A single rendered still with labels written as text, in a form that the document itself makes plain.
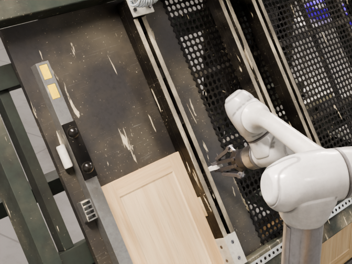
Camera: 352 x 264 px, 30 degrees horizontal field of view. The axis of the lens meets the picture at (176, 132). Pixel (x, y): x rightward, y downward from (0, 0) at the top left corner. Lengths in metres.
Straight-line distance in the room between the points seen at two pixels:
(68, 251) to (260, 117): 0.77
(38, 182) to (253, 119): 0.74
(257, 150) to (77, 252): 0.69
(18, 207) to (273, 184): 0.86
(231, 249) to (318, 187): 0.94
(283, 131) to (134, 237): 0.67
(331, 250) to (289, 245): 1.82
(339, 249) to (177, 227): 1.39
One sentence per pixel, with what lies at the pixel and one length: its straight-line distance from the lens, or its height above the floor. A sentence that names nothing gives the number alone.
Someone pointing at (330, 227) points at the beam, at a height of 0.84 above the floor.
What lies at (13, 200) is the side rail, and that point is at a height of 1.38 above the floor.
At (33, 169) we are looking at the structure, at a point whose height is 1.39.
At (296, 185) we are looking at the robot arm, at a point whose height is 1.64.
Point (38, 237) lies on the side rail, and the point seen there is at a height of 1.27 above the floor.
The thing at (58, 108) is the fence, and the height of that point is 1.57.
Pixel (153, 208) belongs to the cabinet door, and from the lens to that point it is 2.36.
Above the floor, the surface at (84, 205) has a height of 1.27.
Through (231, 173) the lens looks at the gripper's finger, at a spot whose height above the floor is 1.27.
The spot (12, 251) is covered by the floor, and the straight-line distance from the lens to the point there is 4.34.
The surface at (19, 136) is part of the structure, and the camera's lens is 2.24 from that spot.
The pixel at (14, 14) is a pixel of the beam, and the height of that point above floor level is 1.88.
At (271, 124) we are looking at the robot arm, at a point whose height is 1.59.
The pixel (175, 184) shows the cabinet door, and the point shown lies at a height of 1.21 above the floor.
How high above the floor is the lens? 2.42
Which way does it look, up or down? 25 degrees down
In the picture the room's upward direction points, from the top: 2 degrees counter-clockwise
